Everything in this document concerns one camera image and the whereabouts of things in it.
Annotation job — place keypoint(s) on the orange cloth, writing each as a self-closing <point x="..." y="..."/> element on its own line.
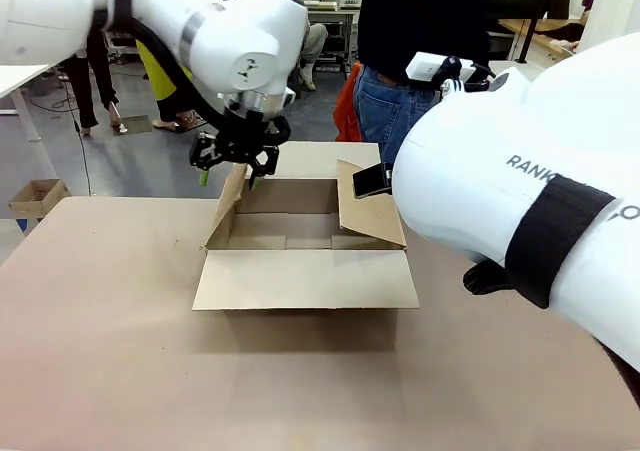
<point x="347" y="116"/>

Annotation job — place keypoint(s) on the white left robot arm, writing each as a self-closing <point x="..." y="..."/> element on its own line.
<point x="225" y="31"/>

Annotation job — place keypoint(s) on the person in black trousers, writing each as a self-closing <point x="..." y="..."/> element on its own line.
<point x="92" y="81"/>

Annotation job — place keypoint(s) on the black stand pole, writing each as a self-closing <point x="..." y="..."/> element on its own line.
<point x="532" y="26"/>

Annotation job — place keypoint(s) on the white table with white leg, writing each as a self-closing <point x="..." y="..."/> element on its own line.
<point x="15" y="78"/>

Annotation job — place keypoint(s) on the person in dark shirt jeans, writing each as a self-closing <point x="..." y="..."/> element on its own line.
<point x="400" y="21"/>

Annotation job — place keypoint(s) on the white gift box black ribbon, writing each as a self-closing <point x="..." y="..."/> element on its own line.
<point x="424" y="67"/>

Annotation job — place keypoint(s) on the small open cardboard box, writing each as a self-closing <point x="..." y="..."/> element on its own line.
<point x="37" y="196"/>

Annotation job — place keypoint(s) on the wooden table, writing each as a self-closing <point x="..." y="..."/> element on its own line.
<point x="550" y="36"/>

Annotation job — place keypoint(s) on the brown cardboard shipping box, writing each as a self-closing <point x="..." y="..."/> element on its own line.
<point x="300" y="276"/>

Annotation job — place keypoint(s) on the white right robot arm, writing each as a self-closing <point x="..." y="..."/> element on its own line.
<point x="500" y="171"/>

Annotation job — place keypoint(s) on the person in yellow skirt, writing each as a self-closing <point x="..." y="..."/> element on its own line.
<point x="160" y="78"/>

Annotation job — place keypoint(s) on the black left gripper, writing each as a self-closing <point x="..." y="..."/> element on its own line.
<point x="245" y="136"/>

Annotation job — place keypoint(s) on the seated person beige trousers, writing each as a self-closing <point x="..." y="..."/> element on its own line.
<point x="312" y="41"/>

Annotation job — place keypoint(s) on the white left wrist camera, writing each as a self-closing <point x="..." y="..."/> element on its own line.
<point x="288" y="97"/>

